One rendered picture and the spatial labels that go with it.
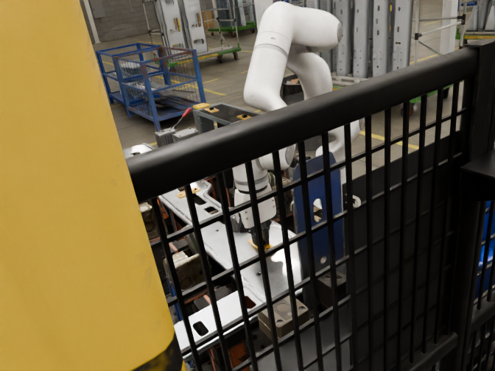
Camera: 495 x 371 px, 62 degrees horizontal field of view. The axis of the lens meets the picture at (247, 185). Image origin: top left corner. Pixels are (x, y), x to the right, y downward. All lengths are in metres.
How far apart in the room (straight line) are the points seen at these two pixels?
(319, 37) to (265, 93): 0.28
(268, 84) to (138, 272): 0.89
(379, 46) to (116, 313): 5.55
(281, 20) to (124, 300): 0.99
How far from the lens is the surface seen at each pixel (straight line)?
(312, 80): 1.36
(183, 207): 1.40
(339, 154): 1.56
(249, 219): 1.04
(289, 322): 0.83
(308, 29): 1.19
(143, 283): 0.16
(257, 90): 1.01
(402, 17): 5.45
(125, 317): 0.17
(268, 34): 1.09
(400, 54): 5.49
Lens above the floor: 1.64
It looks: 26 degrees down
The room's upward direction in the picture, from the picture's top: 9 degrees counter-clockwise
